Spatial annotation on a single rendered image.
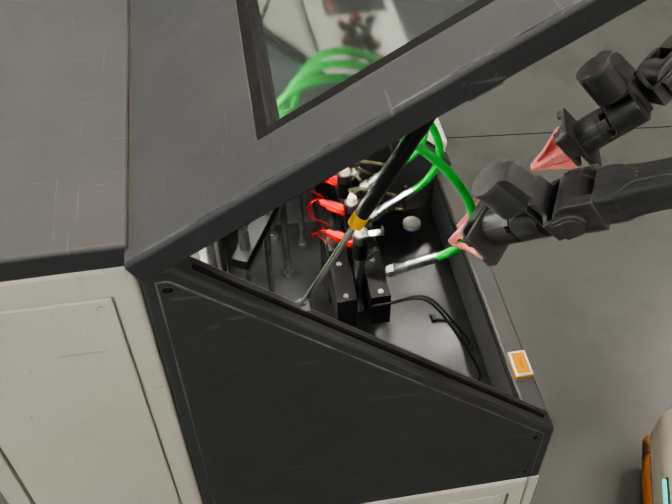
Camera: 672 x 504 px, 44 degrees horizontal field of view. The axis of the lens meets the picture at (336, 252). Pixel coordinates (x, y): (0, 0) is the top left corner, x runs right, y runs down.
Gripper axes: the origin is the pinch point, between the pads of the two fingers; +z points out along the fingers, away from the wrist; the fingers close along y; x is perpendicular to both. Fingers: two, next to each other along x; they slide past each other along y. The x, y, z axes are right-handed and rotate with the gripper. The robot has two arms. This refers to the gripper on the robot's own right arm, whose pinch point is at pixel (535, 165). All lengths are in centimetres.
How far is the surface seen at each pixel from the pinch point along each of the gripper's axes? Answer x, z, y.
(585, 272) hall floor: -87, 56, -114
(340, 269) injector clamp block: 6.1, 39.2, 6.7
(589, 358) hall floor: -51, 57, -113
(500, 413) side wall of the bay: 37.3, 16.1, -9.9
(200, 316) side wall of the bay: 49, 21, 42
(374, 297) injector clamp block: 12.2, 34.5, 1.8
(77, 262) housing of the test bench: 52, 21, 58
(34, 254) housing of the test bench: 53, 22, 62
